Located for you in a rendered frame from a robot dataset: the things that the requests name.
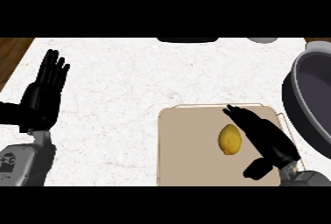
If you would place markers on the beige tray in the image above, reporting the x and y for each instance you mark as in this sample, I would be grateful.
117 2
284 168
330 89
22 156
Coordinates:
198 148

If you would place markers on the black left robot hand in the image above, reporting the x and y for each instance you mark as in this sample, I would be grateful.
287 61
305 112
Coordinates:
39 100

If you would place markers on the yellow lemon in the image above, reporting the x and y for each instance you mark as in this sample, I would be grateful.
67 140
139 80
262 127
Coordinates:
229 139

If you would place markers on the grey round object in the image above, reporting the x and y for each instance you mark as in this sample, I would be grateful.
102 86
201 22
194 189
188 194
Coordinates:
263 40

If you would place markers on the black flat object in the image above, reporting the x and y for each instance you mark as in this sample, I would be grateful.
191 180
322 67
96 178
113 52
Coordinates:
188 39

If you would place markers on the dark grey pot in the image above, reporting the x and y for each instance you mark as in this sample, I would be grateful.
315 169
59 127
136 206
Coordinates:
311 99

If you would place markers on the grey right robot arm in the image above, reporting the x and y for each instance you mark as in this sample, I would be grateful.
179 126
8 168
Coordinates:
302 176

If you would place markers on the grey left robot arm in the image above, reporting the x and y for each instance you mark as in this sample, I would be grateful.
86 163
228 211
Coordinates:
25 162

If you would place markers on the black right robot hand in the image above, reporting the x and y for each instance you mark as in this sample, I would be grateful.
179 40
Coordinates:
263 131

